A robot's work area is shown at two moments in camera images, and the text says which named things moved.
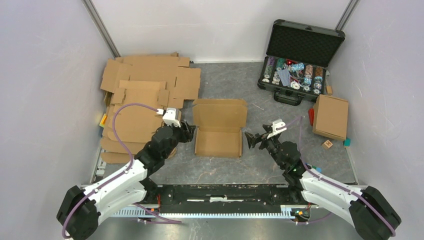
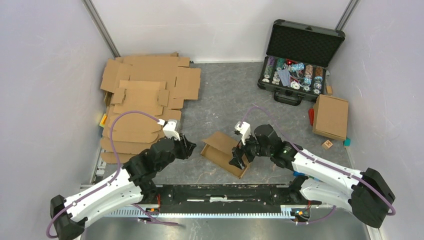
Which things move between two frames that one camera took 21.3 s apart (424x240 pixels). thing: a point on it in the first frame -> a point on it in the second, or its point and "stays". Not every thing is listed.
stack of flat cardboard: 163,81 stays
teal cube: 347,142 stays
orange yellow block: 103,120 stays
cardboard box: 218,124 -> 219,149
